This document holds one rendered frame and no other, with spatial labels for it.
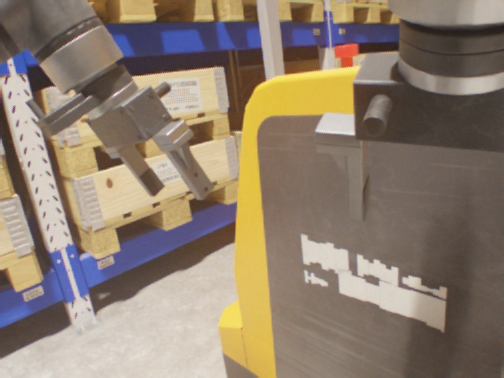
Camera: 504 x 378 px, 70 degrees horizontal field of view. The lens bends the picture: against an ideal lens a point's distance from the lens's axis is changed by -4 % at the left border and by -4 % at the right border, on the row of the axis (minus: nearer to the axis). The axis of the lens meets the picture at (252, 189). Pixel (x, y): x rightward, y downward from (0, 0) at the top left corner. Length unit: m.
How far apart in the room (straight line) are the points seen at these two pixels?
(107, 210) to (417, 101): 1.42
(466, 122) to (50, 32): 0.41
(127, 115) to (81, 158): 1.08
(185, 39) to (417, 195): 1.54
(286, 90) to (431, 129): 0.30
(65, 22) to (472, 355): 0.61
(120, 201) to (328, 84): 1.23
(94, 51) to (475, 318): 0.53
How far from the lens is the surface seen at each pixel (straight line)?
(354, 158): 0.32
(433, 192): 0.46
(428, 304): 0.53
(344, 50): 0.64
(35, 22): 0.48
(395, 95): 0.27
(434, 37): 0.24
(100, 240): 1.60
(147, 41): 1.76
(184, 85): 1.74
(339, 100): 0.49
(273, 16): 1.09
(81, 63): 0.47
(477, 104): 0.27
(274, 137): 0.57
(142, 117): 0.46
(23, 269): 1.56
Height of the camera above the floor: 0.89
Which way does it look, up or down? 17 degrees down
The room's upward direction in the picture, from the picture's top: 8 degrees counter-clockwise
